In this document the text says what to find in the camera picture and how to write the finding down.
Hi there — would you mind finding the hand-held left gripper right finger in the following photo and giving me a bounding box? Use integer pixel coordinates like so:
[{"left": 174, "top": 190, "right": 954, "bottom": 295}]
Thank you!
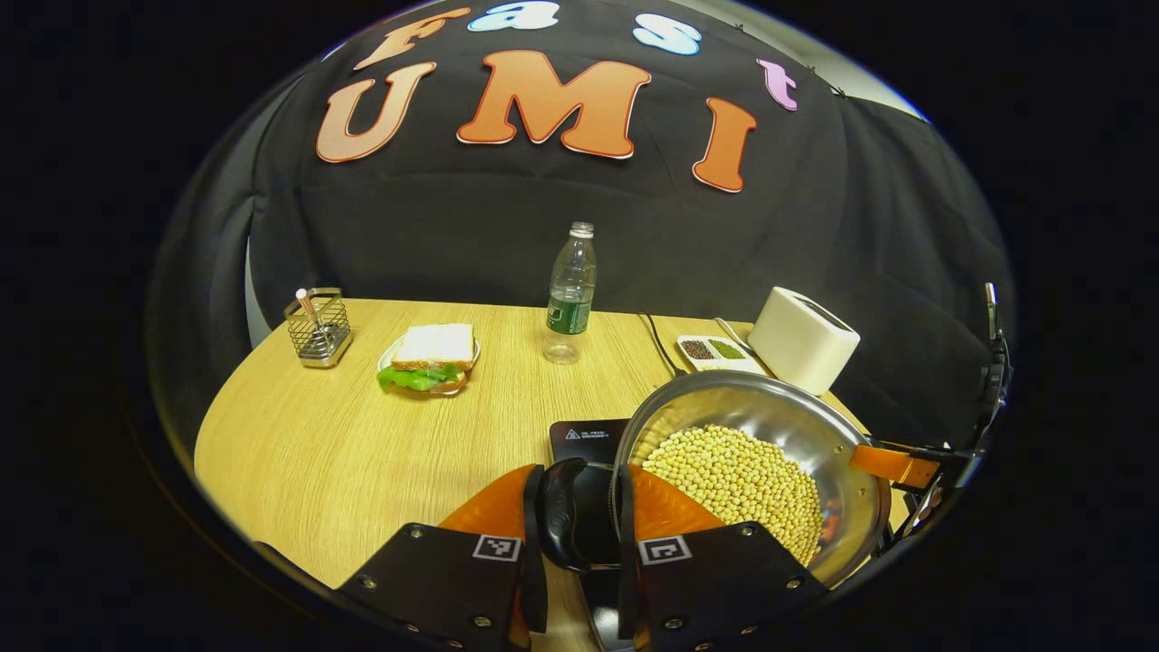
[{"left": 616, "top": 464, "right": 829, "bottom": 652}]

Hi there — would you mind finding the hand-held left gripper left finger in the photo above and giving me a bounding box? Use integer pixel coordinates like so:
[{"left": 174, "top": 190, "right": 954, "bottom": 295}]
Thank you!
[{"left": 335, "top": 464, "right": 549, "bottom": 652}]

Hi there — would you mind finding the black induction cooktop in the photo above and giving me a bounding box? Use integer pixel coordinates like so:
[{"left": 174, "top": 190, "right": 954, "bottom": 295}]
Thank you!
[{"left": 549, "top": 418, "right": 635, "bottom": 652}]

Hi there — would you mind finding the steel pot with black handle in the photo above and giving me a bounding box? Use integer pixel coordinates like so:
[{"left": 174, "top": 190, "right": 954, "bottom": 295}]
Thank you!
[{"left": 536, "top": 369, "right": 893, "bottom": 590}]

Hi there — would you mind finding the pile of yellow soybeans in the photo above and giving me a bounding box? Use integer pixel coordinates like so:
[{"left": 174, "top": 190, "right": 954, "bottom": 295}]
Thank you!
[{"left": 640, "top": 424, "right": 825, "bottom": 567}]

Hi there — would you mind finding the white toaster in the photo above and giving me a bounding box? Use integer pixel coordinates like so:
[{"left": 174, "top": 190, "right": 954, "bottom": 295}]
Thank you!
[{"left": 748, "top": 286, "right": 862, "bottom": 397}]

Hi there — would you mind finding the white divided seed dish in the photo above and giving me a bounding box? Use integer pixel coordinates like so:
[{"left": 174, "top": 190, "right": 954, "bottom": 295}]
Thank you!
[{"left": 676, "top": 335, "right": 769, "bottom": 376}]

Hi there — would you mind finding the sandwich with lettuce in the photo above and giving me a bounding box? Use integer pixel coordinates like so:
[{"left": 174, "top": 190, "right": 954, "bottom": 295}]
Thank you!
[{"left": 377, "top": 323, "right": 477, "bottom": 395}]

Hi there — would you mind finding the clear plastic water bottle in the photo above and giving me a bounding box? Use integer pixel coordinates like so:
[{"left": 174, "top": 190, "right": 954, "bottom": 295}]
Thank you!
[{"left": 542, "top": 221, "right": 598, "bottom": 366}]

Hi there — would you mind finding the black power cable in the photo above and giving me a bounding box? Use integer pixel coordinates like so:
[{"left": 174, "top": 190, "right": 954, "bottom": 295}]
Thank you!
[{"left": 637, "top": 312, "right": 687, "bottom": 378}]

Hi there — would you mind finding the metal wire utensil holder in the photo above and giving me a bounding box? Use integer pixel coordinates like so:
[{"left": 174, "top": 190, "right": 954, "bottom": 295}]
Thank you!
[{"left": 283, "top": 287, "right": 354, "bottom": 369}]

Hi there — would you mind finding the pink-handled utensil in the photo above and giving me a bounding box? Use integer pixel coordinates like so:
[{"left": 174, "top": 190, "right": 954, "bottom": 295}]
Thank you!
[{"left": 295, "top": 288, "right": 327, "bottom": 341}]

